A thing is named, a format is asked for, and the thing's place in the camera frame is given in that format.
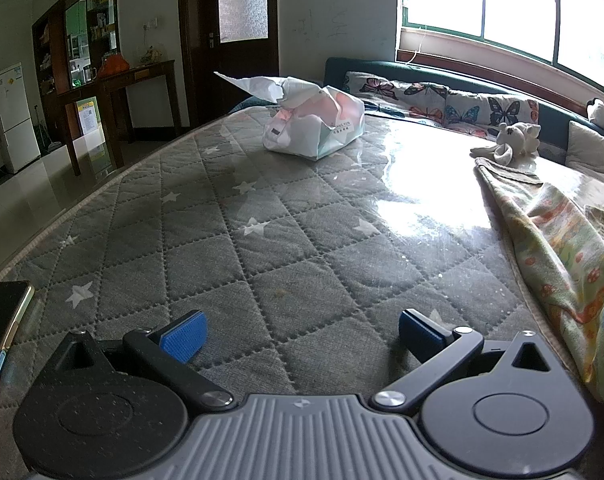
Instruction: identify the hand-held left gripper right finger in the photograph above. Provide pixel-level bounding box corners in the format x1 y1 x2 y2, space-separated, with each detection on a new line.
371 309 567 409

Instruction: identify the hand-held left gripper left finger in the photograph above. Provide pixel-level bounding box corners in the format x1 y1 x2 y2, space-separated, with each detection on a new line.
46 310 235 408

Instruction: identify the colourful patterned garment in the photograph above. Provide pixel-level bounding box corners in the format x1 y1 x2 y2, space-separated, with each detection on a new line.
474 157 604 417

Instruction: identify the white plush toy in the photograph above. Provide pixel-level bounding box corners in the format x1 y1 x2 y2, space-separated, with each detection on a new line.
470 121 542 165

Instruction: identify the mop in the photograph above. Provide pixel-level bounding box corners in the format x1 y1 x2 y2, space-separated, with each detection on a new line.
34 104 58 155

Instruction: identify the grey cushion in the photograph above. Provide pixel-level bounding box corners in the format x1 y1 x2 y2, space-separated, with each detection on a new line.
564 120 604 177

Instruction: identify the dark wooden table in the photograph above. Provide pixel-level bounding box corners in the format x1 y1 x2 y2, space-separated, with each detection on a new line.
56 59 183 177

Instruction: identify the dark wooden door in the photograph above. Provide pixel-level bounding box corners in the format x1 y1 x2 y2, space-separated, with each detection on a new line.
177 0 281 129

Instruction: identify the white refrigerator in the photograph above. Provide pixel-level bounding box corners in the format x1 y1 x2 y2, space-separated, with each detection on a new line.
0 62 42 175

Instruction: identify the orange bag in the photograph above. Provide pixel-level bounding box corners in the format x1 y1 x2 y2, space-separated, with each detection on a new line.
98 52 131 79

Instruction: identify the panda plush toy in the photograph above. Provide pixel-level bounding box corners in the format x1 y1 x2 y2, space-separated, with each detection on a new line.
586 97 604 138

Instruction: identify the wooden display cabinet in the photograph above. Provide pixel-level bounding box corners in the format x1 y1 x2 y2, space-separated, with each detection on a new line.
32 0 120 153

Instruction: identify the green framed window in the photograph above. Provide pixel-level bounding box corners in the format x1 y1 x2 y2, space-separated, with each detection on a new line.
396 0 604 94

